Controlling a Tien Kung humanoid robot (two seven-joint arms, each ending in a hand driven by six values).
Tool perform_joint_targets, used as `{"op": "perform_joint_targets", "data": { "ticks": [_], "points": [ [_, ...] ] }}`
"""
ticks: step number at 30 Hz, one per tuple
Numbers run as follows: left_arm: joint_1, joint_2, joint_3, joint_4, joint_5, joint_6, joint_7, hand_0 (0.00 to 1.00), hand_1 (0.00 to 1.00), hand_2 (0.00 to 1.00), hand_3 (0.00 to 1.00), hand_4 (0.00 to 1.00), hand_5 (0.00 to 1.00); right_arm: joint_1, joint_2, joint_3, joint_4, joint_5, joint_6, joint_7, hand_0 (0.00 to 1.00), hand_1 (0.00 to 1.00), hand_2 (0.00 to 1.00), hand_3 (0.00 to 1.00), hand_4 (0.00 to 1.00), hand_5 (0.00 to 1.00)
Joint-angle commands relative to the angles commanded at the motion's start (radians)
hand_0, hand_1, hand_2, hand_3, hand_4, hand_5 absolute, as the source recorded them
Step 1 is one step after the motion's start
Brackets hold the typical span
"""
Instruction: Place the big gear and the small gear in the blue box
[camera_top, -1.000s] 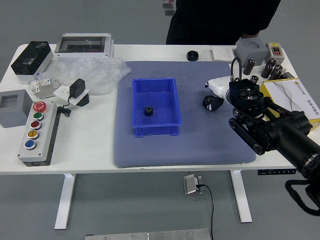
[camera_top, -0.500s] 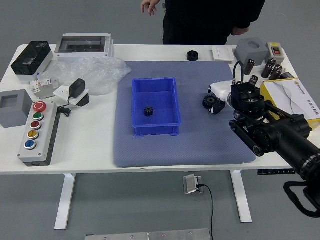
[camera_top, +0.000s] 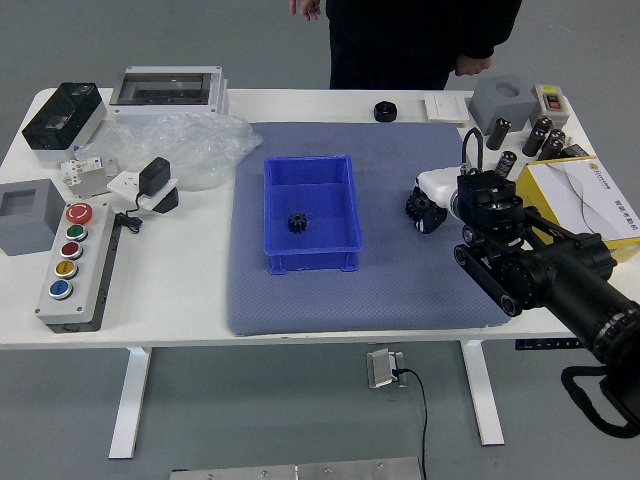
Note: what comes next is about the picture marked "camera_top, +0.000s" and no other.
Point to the black socket base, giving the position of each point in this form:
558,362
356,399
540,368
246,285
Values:
170,200

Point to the black-lidded white enclosure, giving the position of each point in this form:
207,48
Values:
60,120

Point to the white table leg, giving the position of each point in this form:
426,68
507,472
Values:
482,400
130,400

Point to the grey metal base plate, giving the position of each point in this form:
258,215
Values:
300,471

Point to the person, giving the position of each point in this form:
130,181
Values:
400,40

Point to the silver floor socket box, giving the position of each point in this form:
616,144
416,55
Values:
380,370

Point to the yellow white cardboard box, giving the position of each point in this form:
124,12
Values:
575,195

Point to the white socket plate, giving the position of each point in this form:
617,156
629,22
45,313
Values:
122,185

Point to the blue plastic box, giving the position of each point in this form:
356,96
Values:
310,250

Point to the person's left hand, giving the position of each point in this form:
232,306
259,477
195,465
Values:
472,66

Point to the small black module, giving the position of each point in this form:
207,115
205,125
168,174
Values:
575,150

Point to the person's left forearm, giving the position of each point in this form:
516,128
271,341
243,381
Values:
495,30

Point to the grey five-button control station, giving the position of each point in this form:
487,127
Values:
60,310

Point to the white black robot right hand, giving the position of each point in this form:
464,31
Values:
440,182

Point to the grey block with round hole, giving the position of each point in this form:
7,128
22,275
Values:
500,107

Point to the grey metal mounting rail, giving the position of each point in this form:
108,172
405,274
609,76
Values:
92,184

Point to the white circuit breaker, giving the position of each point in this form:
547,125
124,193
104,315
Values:
80,170

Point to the clear plastic bag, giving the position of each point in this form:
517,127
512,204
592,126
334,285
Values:
200,145

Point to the grey distribution box clear window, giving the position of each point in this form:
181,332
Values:
165,107

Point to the big black gear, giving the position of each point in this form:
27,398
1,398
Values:
414,207

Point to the person's right hand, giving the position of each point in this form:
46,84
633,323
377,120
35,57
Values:
306,7

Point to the grey switch box red button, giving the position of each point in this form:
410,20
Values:
550,107

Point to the white wall switch plate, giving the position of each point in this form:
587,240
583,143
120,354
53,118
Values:
446,107

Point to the grey block with square hole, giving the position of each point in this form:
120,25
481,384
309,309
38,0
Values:
25,235

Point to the small black gear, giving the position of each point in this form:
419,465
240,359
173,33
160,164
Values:
296,222

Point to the black table control panel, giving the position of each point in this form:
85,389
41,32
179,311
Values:
545,344

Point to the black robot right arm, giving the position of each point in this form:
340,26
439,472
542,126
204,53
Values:
565,280

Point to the dark brown capacitor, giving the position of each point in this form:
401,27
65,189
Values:
542,123
506,162
557,135
550,150
531,145
497,134

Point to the black power adapter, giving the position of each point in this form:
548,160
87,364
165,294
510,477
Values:
154,175

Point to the grey-blue padded mat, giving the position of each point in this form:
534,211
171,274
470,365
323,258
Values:
375,290

